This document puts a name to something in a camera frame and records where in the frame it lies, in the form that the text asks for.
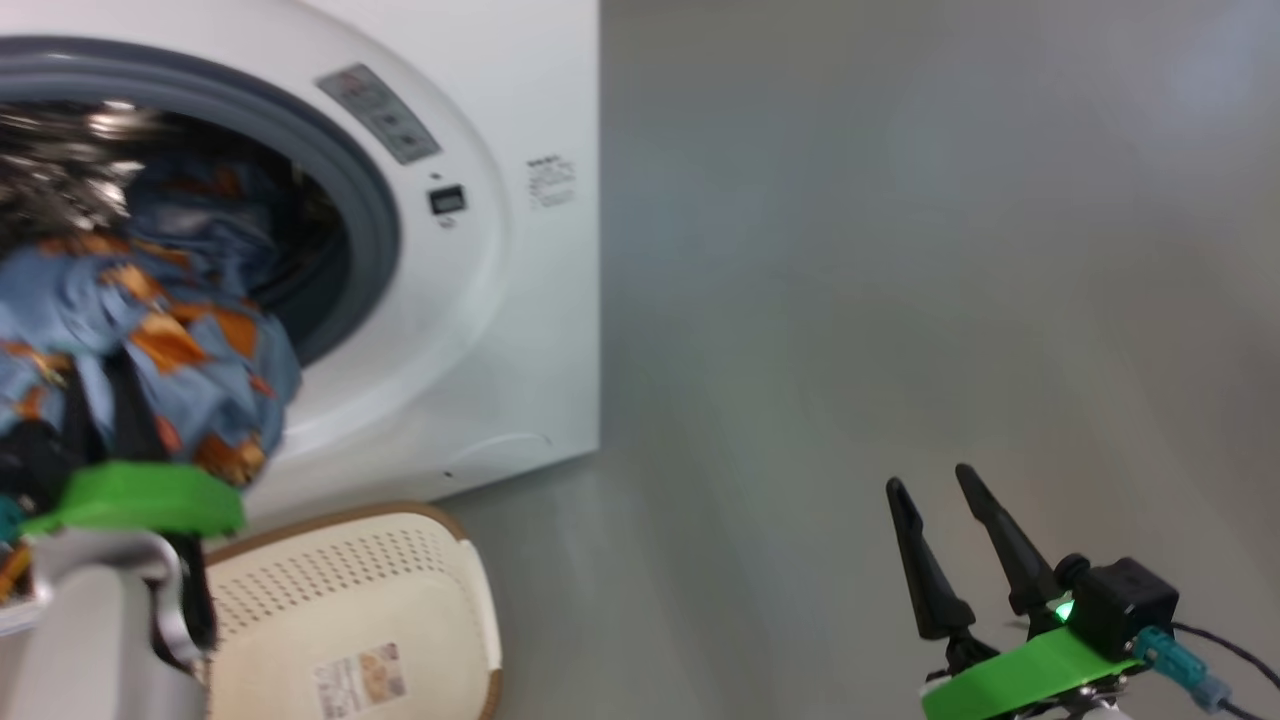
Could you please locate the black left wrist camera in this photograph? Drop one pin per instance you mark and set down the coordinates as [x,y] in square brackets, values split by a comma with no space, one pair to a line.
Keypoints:
[30,460]

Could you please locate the grey rubber door gasket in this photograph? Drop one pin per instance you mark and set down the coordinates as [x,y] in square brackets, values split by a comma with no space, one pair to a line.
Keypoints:
[350,180]

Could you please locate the paper basket label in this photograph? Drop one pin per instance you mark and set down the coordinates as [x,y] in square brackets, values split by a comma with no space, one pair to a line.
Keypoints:
[360,680]

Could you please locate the cream perforated laundry basket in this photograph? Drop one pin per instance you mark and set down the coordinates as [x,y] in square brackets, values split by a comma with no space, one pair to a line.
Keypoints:
[300,600]

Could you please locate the white washing machine body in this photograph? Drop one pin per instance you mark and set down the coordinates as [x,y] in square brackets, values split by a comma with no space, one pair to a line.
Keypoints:
[520,350]

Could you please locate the round white filter cover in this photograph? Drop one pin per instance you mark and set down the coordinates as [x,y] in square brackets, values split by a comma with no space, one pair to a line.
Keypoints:
[500,455]

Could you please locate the blue orange patterned clothes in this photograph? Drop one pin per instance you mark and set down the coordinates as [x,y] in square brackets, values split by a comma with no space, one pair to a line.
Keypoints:
[170,330]

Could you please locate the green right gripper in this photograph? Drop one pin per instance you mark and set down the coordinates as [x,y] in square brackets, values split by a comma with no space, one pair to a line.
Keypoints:
[1030,680]

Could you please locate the steel washing machine drum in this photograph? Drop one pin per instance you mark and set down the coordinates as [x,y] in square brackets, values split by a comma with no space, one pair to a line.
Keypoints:
[60,170]

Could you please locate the grey warning sticker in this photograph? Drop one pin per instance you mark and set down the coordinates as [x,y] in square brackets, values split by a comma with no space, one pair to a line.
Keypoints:
[380,113]

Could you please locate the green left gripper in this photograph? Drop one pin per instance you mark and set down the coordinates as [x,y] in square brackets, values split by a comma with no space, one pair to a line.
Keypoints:
[150,500]

